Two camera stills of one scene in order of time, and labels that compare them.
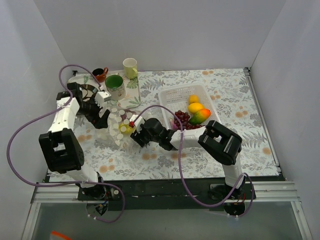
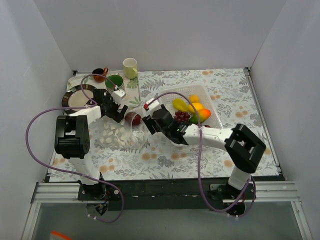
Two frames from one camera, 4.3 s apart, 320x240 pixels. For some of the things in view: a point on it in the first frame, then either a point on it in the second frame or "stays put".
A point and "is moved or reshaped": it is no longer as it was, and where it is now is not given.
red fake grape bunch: x=184 y=117 stays put
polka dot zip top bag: x=119 y=126 is moved or reshaped
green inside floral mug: x=115 y=87 stays put
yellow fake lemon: x=193 y=98 stays put
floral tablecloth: x=111 y=153 stays put
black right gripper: x=139 y=135 -> x=152 y=124
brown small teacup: x=100 y=74 stays put
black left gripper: x=97 y=116 -> x=116 y=111
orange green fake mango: x=200 y=116 stays put
